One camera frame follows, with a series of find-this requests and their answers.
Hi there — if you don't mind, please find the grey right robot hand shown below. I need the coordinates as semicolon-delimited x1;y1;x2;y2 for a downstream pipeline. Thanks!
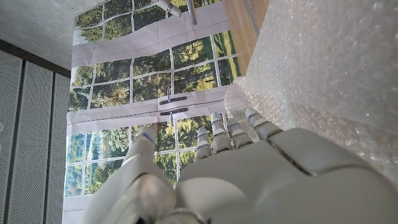
155;0;183;18

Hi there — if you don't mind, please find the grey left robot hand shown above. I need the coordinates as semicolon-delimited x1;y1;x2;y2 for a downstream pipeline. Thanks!
77;108;398;224

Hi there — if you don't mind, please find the clear bubble wrap sheet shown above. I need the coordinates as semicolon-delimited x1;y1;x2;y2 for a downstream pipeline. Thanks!
223;0;398;190

